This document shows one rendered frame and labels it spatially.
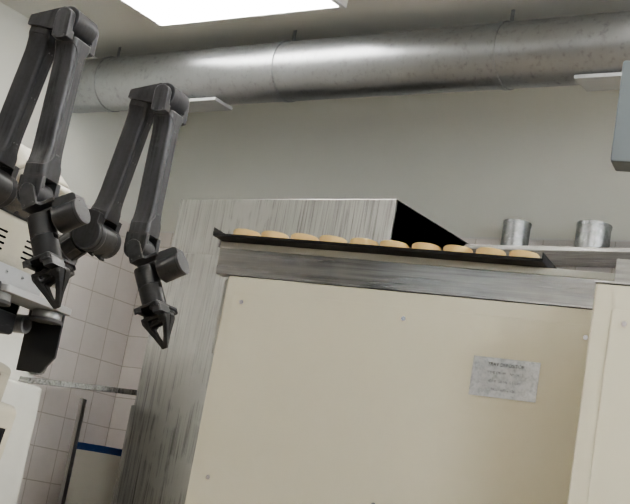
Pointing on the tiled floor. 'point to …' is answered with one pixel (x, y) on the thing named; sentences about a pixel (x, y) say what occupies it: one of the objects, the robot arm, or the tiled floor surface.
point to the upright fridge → (355, 210)
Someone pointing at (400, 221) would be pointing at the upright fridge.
